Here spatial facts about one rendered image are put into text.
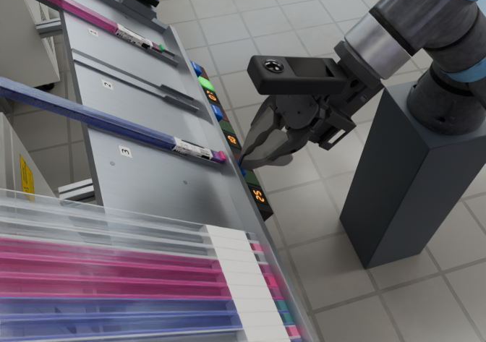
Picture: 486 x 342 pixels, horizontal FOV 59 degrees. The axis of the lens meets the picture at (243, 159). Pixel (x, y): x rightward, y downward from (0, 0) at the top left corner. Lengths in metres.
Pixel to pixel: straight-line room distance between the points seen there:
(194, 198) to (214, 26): 1.62
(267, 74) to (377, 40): 0.13
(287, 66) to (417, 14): 0.15
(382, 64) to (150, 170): 0.29
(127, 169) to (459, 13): 0.39
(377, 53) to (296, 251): 0.89
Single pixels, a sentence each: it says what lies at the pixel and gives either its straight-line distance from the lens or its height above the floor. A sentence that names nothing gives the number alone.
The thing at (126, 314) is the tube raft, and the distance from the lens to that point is 0.34.
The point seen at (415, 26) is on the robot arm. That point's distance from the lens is 0.53.
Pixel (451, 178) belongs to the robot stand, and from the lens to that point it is 1.04.
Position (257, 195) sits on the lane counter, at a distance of 0.62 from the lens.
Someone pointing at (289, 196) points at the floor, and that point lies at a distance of 1.42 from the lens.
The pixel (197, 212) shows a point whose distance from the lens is 0.48.
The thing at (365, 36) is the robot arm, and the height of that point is 0.88.
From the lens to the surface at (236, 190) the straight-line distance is 0.55.
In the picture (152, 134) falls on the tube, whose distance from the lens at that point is 0.51.
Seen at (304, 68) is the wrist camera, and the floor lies 0.85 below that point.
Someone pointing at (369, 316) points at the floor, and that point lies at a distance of 1.29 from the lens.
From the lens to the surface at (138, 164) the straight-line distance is 0.47.
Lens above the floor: 1.18
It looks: 52 degrees down
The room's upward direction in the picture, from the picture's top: straight up
